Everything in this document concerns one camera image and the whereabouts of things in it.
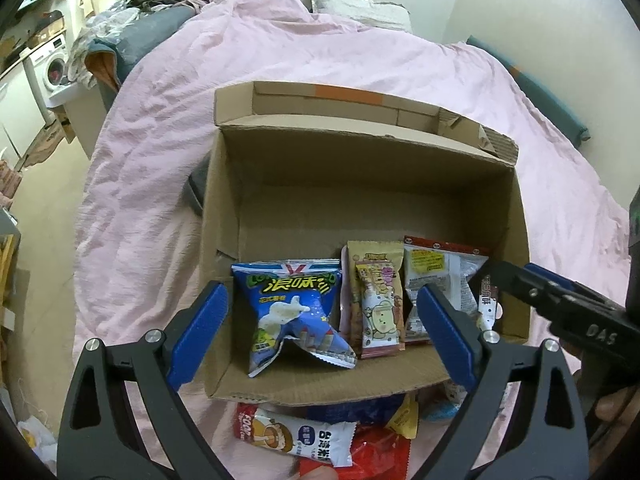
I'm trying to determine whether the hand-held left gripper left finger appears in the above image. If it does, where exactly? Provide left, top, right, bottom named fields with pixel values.
left=56, top=281, right=229, bottom=480

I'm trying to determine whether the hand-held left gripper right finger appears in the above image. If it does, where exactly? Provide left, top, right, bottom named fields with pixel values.
left=416, top=283, right=591, bottom=480

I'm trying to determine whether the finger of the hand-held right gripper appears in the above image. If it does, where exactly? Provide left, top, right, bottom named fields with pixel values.
left=482, top=272, right=566, bottom=328
left=492, top=261, right=626, bottom=311

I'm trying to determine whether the brown chocolate bar packet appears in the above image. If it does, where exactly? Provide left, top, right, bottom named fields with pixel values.
left=472, top=271, right=502, bottom=333

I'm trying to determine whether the pink cartoon snack packet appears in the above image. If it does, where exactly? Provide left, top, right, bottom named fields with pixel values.
left=354, top=261, right=407, bottom=361

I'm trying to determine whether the white red-edged snack packet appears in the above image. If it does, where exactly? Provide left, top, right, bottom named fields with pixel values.
left=403, top=235, right=490, bottom=345

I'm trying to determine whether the light blue snack packet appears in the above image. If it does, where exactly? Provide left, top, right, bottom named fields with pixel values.
left=424, top=379, right=468, bottom=423

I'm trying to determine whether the blue puffed snack packet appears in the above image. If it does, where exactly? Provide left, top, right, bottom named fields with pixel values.
left=231, top=259, right=358, bottom=380

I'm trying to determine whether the small yellow snack packet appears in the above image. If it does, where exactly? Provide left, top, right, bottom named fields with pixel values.
left=384, top=393, right=420, bottom=440

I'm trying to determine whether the beige snack packet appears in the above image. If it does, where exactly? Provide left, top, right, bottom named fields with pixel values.
left=340, top=240, right=405, bottom=348

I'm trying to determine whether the dark blue snack packet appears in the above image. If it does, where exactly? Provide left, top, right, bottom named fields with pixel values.
left=300, top=392, right=407, bottom=428

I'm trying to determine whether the red snack packet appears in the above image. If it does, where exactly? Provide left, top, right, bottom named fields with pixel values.
left=299, top=424, right=412, bottom=480

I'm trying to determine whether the white cartoon snack packet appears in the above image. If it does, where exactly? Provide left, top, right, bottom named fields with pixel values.
left=234, top=402, right=359, bottom=470

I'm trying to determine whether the brown cardboard box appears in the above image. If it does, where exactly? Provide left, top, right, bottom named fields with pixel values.
left=200, top=80, right=532, bottom=408

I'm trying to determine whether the person's right hand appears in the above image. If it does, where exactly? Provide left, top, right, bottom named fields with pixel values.
left=592, top=382, right=640, bottom=441

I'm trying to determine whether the person's left hand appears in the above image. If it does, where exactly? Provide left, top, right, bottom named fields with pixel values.
left=291, top=465, right=337, bottom=480

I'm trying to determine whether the grey garment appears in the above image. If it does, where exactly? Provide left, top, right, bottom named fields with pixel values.
left=182, top=162, right=211, bottom=216

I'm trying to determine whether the pink blanket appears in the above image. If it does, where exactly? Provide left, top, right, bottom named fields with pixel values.
left=72, top=0, right=633, bottom=480

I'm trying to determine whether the white plastic bag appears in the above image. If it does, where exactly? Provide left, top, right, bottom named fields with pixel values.
left=17, top=415, right=58, bottom=466

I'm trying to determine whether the patterned floor mat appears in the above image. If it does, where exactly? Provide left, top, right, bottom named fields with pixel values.
left=20, top=120, right=68, bottom=171

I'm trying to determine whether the pink printed package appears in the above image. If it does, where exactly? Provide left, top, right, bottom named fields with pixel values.
left=0, top=160, right=23, bottom=198

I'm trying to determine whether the white storage bin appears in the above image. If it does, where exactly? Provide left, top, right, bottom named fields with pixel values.
left=46, top=80, right=108, bottom=143

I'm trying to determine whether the white base cabinet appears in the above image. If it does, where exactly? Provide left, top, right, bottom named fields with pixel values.
left=0, top=62, right=48, bottom=161

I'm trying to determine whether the grey folded quilt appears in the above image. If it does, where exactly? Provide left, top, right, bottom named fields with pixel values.
left=85, top=7, right=201, bottom=93

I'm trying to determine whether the white washing machine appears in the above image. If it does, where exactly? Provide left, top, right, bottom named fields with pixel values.
left=22, top=34, right=71, bottom=106

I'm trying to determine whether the grey white pillow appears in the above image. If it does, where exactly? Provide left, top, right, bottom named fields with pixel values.
left=310, top=0, right=413, bottom=31

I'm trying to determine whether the brown cardboard carton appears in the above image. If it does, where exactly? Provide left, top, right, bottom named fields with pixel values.
left=27, top=12, right=66, bottom=51

